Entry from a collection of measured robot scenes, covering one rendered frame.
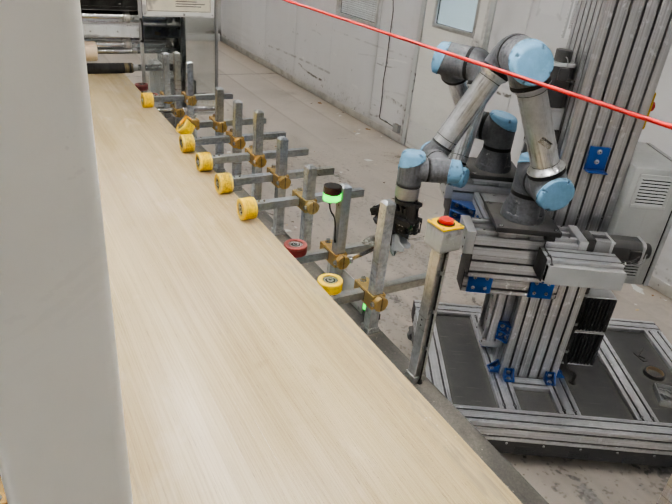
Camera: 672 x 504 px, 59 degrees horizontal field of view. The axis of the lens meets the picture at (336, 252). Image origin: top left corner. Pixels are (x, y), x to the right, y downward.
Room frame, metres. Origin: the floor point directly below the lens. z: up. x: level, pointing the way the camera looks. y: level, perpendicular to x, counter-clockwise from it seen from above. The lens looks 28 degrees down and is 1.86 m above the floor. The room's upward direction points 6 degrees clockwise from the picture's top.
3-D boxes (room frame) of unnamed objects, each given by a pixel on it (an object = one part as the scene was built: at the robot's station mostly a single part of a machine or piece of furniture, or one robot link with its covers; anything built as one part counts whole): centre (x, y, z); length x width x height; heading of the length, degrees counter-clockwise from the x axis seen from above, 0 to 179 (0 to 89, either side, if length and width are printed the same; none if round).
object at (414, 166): (1.73, -0.21, 1.24); 0.09 x 0.08 x 0.11; 98
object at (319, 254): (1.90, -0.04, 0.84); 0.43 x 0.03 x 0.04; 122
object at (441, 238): (1.40, -0.28, 1.18); 0.07 x 0.07 x 0.08; 32
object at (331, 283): (1.58, 0.01, 0.85); 0.08 x 0.08 x 0.11
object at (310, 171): (2.05, 0.12, 0.86); 0.03 x 0.03 x 0.48; 32
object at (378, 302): (1.64, -0.13, 0.83); 0.13 x 0.06 x 0.05; 32
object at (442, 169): (1.76, -0.30, 1.24); 0.11 x 0.11 x 0.08; 8
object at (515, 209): (1.92, -0.64, 1.09); 0.15 x 0.15 x 0.10
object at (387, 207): (1.62, -0.14, 0.93); 0.03 x 0.03 x 0.48; 32
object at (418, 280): (1.68, -0.16, 0.83); 0.43 x 0.03 x 0.04; 122
